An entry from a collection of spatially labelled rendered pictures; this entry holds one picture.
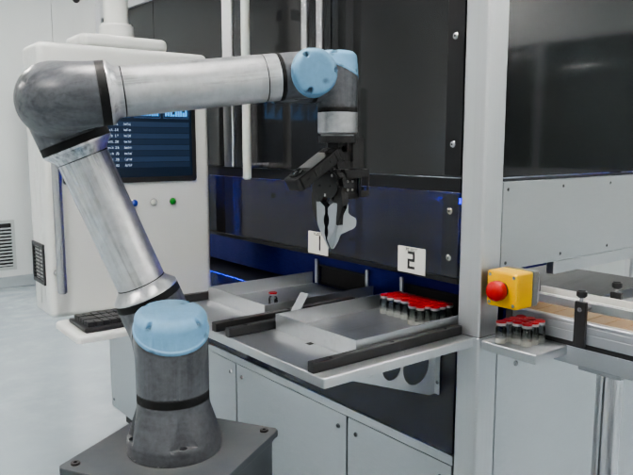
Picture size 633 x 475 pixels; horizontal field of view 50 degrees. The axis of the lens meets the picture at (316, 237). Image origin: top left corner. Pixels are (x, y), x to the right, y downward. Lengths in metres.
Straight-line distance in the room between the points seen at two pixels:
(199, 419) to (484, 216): 0.69
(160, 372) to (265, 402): 1.09
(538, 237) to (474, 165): 0.26
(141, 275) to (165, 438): 0.28
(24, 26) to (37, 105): 5.69
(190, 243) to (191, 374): 1.08
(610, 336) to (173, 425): 0.82
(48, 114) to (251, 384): 1.33
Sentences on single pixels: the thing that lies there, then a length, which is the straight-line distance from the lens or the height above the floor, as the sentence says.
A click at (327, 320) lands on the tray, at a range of 1.55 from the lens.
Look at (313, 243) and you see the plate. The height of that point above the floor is 1.02.
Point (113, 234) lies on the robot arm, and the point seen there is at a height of 1.13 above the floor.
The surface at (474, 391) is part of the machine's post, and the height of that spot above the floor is 0.77.
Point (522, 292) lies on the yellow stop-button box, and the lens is 1.38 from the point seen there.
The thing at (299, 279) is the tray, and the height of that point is 0.90.
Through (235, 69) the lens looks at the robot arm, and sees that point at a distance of 1.07.
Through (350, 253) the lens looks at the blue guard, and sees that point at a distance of 1.70.
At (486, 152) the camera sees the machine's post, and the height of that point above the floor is 1.26.
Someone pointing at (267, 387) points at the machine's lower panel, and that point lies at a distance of 2.11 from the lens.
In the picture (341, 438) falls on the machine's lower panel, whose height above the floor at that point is 0.51.
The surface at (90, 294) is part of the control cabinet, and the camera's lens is 2.03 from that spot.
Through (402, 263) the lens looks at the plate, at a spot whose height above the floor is 1.01.
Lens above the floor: 1.28
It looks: 8 degrees down
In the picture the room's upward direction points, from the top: straight up
